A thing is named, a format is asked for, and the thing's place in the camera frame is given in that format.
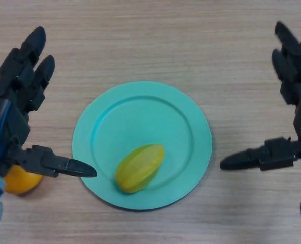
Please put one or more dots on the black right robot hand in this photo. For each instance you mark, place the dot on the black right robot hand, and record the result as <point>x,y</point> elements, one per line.
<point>295,84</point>

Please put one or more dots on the green round plate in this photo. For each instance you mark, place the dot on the green round plate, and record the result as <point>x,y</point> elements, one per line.
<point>141,122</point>

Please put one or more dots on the orange fruit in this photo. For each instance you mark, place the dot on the orange fruit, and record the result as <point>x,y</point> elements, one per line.
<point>22,181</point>

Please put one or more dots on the yellow starfruit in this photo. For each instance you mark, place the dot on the yellow starfruit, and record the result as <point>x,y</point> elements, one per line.
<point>140,172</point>

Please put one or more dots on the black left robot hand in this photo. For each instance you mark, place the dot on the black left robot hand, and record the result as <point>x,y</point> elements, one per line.
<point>5,119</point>

